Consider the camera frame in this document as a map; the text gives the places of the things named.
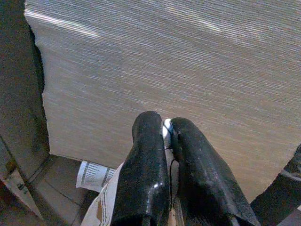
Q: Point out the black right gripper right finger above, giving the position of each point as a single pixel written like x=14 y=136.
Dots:
x=202 y=179

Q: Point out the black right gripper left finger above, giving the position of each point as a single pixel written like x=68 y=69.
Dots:
x=143 y=169

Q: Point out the off-white stitched garment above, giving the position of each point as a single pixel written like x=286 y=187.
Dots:
x=103 y=204

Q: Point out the black washing machine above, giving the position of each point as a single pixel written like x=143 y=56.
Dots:
x=18 y=82

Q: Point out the white care label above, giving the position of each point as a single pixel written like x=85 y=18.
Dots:
x=91 y=175

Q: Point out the beige towel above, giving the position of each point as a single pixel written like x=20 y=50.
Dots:
x=164 y=58

